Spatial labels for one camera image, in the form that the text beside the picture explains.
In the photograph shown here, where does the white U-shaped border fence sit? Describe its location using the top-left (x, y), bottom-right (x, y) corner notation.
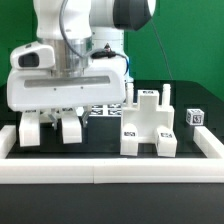
top-left (0, 125), bottom-right (224, 184)

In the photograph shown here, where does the white tagged cube far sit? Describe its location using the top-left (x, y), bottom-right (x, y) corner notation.
top-left (186, 108), bottom-right (204, 126)

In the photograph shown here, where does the white chair back frame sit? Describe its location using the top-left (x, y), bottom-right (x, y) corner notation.
top-left (19, 107), bottom-right (85, 147)

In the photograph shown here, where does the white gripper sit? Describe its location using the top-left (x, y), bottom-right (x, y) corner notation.
top-left (7, 57), bottom-right (127, 129)

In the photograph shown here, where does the white marker sheet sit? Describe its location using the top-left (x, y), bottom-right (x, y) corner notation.
top-left (90, 104), bottom-right (121, 117)

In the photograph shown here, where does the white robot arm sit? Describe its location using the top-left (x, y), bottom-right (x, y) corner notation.
top-left (7, 0), bottom-right (156, 112)

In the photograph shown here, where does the white chair seat block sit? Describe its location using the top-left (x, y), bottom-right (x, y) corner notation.
top-left (121, 83), bottom-right (175, 143)

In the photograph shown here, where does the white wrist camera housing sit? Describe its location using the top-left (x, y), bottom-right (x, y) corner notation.
top-left (10, 42), bottom-right (55, 70)

